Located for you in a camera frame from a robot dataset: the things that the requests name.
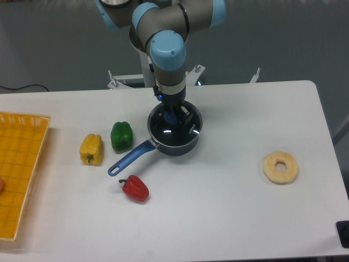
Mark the black table edge device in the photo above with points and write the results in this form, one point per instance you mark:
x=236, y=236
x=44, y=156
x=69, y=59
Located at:
x=343, y=232

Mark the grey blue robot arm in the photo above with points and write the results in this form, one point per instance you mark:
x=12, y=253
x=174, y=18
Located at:
x=160, y=29

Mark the white base frame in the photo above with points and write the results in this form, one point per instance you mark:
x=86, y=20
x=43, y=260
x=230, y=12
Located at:
x=193, y=78

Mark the red bell pepper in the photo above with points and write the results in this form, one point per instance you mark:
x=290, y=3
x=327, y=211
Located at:
x=135, y=188

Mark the glass lid blue knob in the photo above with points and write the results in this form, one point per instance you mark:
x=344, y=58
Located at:
x=165, y=128

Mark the yellow wicker basket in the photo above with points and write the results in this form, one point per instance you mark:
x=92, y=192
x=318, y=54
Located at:
x=22, y=138

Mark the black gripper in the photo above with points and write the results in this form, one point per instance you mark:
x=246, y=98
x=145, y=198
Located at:
x=175, y=96

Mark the yellow bell pepper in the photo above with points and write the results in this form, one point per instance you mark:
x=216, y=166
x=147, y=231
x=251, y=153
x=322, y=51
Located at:
x=92, y=150

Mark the green bell pepper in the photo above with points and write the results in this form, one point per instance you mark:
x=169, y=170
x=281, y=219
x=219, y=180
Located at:
x=121, y=136

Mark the dark blue saucepan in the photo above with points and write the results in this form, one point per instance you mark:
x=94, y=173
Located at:
x=147, y=146

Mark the beige donut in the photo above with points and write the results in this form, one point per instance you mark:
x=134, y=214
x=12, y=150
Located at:
x=280, y=167

